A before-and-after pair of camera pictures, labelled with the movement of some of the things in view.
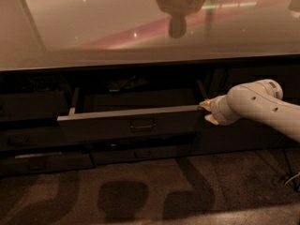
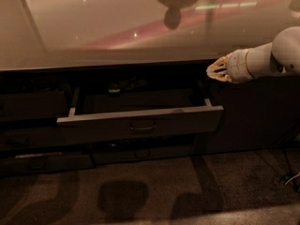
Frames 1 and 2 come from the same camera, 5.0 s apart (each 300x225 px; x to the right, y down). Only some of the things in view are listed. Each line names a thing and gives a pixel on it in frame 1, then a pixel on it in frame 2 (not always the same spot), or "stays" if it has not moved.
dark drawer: (30, 138) stays
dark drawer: (46, 162) stays
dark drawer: (33, 106) stays
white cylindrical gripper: (216, 111) → (236, 67)
